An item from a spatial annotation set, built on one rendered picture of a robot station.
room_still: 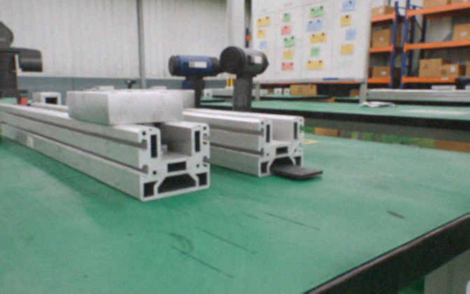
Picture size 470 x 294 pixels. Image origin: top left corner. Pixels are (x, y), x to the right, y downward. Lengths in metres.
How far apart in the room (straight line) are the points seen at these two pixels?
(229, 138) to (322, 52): 3.34
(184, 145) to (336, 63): 3.36
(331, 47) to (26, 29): 9.99
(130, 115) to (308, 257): 0.31
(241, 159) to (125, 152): 0.19
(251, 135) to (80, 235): 0.29
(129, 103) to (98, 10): 12.76
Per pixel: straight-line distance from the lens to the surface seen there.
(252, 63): 0.87
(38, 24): 12.70
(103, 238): 0.38
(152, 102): 0.54
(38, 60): 1.37
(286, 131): 0.63
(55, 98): 2.25
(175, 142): 0.53
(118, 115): 0.52
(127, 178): 0.50
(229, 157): 0.63
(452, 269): 0.76
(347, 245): 0.36
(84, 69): 12.92
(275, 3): 4.43
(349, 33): 3.77
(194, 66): 1.09
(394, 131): 2.04
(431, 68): 10.83
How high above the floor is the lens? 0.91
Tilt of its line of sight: 8 degrees down
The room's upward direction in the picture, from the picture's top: straight up
